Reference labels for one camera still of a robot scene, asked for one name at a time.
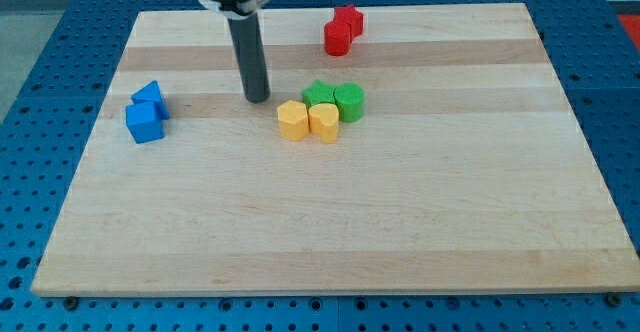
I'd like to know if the blue cube block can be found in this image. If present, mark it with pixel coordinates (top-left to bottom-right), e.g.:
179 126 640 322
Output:
125 101 164 144

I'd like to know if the red star block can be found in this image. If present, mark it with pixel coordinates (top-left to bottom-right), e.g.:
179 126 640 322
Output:
334 4 364 40

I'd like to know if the light wooden board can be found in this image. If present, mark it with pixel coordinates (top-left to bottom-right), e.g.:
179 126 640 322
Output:
32 3 639 297

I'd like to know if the green cylinder block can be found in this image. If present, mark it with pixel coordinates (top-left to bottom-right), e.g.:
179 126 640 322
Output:
334 83 365 123

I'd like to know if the red cylinder block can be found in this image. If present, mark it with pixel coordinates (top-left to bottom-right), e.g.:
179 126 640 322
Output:
324 20 351 56

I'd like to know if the yellow heart block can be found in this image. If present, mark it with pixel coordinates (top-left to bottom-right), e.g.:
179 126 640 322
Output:
308 103 340 143

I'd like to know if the blue triangle block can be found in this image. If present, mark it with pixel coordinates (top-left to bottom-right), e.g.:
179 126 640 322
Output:
131 80 170 120

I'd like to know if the yellow pentagon block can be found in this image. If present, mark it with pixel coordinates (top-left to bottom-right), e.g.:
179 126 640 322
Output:
277 100 309 141

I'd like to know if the green star block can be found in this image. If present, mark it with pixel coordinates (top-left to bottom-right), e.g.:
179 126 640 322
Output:
301 80 336 108

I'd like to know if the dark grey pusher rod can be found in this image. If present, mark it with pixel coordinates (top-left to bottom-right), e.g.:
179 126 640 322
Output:
228 13 270 103

